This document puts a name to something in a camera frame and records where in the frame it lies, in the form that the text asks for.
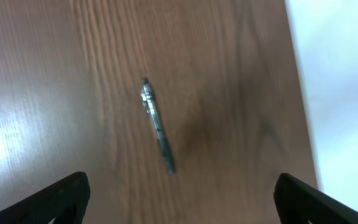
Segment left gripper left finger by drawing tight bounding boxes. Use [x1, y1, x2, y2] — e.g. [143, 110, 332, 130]
[0, 172, 91, 224]

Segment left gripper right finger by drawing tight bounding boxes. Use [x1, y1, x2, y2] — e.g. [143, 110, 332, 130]
[273, 173, 358, 224]

